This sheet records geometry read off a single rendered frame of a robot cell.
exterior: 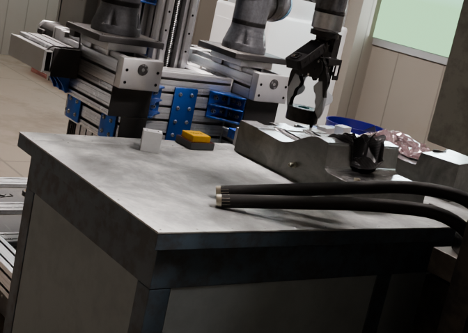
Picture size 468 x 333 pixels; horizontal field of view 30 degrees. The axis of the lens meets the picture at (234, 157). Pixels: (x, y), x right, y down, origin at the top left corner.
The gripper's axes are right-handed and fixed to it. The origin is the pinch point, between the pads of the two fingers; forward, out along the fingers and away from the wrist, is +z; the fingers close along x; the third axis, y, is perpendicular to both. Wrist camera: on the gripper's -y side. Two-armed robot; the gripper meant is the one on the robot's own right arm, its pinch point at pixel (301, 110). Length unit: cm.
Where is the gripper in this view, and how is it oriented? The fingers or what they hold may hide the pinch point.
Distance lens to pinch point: 216.8
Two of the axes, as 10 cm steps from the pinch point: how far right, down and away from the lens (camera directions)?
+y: 6.3, -0.4, 7.7
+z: -2.1, 9.5, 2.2
